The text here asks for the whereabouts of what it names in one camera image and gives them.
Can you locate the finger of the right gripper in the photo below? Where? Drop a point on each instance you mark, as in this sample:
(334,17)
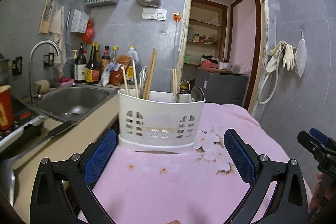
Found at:
(313,145)
(322,138)

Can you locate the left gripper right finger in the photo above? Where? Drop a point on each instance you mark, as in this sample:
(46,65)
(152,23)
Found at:
(288,203)

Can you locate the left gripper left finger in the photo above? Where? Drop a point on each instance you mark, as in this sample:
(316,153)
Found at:
(49,201)

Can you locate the white plastic utensil holder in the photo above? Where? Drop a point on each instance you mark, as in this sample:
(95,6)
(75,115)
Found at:
(159,123)

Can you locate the metal spoon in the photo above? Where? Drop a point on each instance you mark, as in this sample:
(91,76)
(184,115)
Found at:
(197,94)

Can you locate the brown wooden chopstick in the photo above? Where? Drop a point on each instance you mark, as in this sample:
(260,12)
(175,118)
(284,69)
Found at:
(149,79)

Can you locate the metal fork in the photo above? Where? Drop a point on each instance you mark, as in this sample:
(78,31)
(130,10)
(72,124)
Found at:
(142,81)

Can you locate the metal peeler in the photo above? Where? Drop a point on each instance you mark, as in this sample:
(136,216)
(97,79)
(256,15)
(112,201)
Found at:
(184,87)

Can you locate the pale wooden chopstick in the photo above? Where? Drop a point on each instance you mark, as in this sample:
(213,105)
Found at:
(174,77)

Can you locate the black kitchen knife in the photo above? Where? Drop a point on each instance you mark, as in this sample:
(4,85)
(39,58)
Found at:
(31,136)

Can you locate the steel kitchen sink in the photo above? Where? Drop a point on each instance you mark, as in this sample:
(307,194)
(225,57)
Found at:
(73,102)

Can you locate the person's right hand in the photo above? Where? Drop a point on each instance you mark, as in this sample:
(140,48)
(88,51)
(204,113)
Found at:
(325,187)

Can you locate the white rubber gloves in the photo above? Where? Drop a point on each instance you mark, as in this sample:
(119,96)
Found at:
(282,52)

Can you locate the hanging mesh strainer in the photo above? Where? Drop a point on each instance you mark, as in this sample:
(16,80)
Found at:
(300,56)

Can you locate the pink floral cloth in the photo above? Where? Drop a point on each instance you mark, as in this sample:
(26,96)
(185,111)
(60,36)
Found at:
(201,186)

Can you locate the dark grey cabinet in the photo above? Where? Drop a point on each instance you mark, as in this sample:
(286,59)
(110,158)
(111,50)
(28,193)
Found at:
(222,88)

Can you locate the red canister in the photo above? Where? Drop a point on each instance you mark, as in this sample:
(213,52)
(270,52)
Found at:
(7,116)

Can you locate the soy sauce bottle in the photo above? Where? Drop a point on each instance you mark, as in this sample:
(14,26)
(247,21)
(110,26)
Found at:
(92,70)

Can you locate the orange spice bag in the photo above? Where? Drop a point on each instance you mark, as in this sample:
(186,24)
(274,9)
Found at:
(116,75)

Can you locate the dark wine bottle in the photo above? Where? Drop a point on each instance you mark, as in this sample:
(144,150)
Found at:
(80,65)

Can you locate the hanging beige towel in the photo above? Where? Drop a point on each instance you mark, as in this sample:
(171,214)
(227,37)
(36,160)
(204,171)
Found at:
(57,35)

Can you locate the wooden shelf unit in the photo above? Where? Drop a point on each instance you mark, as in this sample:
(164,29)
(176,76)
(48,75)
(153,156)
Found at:
(207,30)

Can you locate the green box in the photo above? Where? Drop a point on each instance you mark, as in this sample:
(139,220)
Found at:
(187,59)

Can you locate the large vinegar jug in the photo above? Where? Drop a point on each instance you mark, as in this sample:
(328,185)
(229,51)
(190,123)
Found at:
(133,68)

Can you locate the red hanging bag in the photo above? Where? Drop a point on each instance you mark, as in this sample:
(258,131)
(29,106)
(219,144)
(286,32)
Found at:
(87,37)

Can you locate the hanging wooden board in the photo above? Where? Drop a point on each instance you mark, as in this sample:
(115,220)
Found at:
(46,17)

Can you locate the white wall box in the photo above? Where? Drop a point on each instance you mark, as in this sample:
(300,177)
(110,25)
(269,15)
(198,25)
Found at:
(79,22)

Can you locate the orange wall hook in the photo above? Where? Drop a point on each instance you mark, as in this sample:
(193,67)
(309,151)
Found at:
(177,16)

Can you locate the white wall socket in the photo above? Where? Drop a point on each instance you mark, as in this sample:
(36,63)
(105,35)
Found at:
(154,14)

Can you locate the grey wall shelf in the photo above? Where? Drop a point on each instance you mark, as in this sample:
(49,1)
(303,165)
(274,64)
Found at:
(99,3)

